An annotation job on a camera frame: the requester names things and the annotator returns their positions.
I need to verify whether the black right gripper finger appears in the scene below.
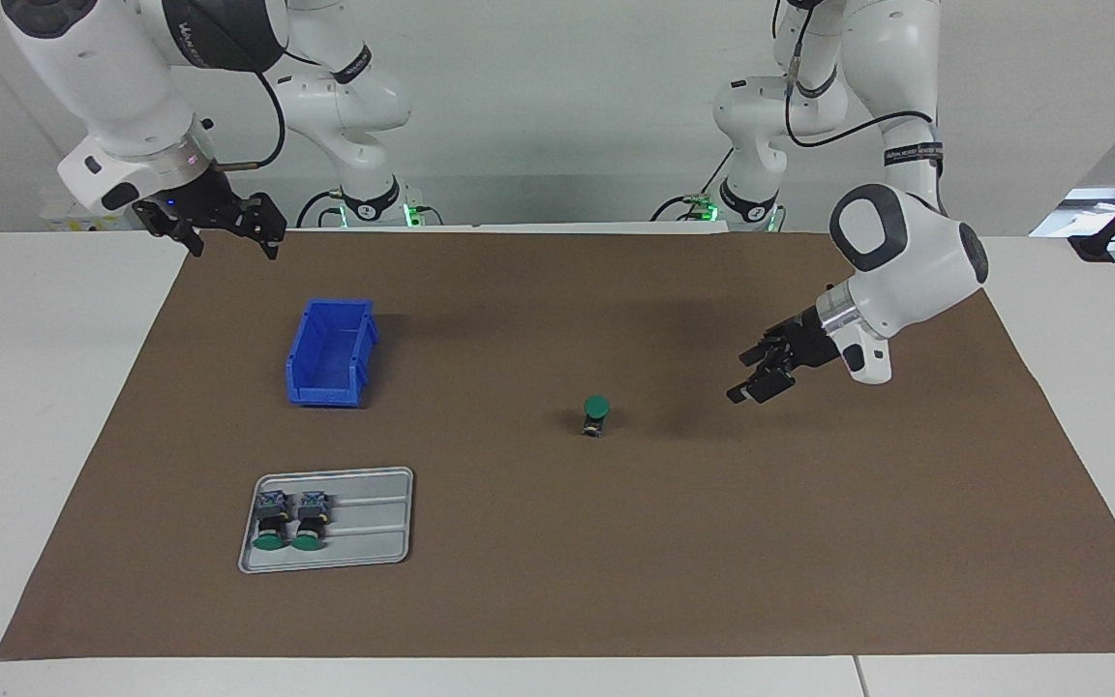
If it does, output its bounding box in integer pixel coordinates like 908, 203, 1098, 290
144, 213, 206, 260
233, 191, 288, 261

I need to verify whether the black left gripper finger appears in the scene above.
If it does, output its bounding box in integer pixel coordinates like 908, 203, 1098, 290
726, 366, 799, 406
738, 327, 796, 367

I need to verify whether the white yellow box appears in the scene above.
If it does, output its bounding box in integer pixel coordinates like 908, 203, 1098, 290
40, 198, 147, 233

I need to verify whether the blue plastic storage bin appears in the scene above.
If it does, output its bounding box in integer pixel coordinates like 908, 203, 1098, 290
286, 298, 380, 409

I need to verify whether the brown table mat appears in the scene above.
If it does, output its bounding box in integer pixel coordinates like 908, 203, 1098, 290
0, 230, 1115, 661

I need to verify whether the silver metal tray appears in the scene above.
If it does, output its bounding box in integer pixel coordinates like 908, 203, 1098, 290
237, 467, 415, 575

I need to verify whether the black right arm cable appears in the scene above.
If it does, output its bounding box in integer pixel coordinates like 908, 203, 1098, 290
212, 66, 287, 174

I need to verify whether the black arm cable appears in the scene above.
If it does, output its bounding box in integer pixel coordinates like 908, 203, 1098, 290
772, 0, 946, 219
212, 66, 287, 174

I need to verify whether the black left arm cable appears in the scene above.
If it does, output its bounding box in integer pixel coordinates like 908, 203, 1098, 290
772, 0, 946, 219

